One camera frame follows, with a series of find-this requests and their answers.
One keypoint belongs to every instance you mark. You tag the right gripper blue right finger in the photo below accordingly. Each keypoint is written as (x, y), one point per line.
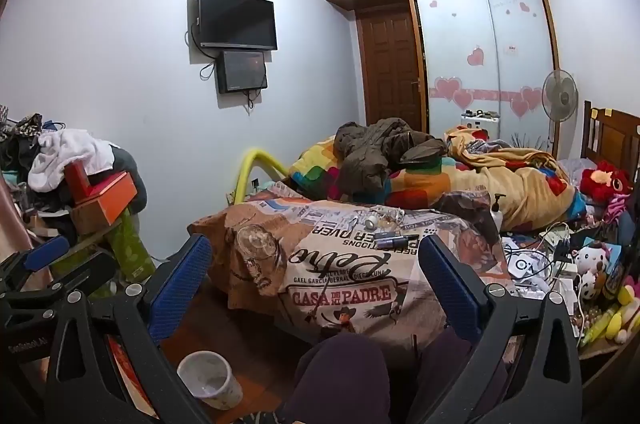
(457, 287)

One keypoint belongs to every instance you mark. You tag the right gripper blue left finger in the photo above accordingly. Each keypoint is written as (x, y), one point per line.
(170, 291)

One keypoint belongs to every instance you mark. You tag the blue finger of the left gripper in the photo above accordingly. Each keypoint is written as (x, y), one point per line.
(46, 253)

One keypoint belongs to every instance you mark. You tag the purple tube with black cap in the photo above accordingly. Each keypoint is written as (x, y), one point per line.
(393, 244)

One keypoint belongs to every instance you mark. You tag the black Sharpie marker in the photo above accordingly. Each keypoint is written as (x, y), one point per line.
(384, 236)

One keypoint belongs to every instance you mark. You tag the green leaf pattern bag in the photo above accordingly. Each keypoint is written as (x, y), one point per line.
(123, 242)

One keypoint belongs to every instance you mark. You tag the orange box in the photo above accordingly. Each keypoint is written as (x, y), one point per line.
(97, 207)

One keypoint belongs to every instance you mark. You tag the white pump bottle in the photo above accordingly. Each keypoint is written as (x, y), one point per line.
(496, 211)

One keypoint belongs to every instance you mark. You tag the dark brown cloth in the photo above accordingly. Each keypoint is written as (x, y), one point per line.
(473, 207)

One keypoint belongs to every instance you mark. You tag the white cloth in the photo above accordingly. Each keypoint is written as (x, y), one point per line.
(57, 149)

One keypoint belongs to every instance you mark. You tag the white tape roll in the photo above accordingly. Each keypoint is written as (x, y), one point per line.
(370, 222)

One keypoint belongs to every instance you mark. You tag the white dog plush toy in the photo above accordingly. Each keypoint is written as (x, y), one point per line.
(591, 262)

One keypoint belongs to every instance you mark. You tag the colourful patchwork blanket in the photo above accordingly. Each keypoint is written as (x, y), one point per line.
(531, 189)

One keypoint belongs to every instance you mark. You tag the dark purple trousers leg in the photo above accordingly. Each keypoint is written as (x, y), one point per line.
(345, 380)

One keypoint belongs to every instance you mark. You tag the printed newspaper pattern blanket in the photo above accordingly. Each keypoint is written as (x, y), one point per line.
(315, 269)

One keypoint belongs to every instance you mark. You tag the yellow plush toy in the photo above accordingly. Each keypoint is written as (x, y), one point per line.
(626, 318)

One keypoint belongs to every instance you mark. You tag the brown olive jacket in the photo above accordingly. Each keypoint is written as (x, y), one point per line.
(369, 155)

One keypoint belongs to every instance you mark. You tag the red plush toy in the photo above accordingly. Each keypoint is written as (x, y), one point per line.
(604, 182)

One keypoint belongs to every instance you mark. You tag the wooden headboard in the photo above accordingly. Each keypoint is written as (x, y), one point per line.
(611, 136)

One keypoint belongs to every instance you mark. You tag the white standing fan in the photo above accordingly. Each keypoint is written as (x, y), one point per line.
(559, 100)

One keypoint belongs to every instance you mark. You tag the frosted wardrobe with hearts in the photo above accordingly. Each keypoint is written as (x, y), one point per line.
(486, 62)

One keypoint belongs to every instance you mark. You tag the brown wooden door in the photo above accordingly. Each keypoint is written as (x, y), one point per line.
(390, 70)

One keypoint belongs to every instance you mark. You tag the small black wall monitor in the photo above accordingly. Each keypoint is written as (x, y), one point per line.
(241, 71)

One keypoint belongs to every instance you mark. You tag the large black wall television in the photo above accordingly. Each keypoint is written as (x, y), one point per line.
(237, 24)

